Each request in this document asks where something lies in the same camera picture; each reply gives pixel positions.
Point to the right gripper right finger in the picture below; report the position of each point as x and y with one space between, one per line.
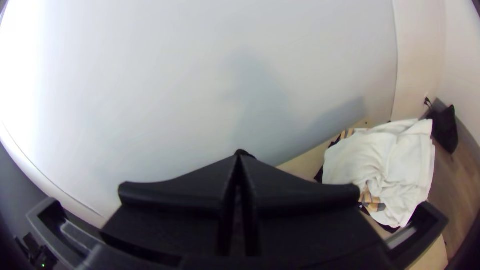
300 210

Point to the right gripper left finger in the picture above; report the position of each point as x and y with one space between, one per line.
180 202

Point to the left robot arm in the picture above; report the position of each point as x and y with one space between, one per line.
35 253

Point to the heap of mostly white clothes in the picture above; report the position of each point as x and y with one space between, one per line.
382 165

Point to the black bag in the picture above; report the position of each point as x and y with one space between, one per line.
445 129

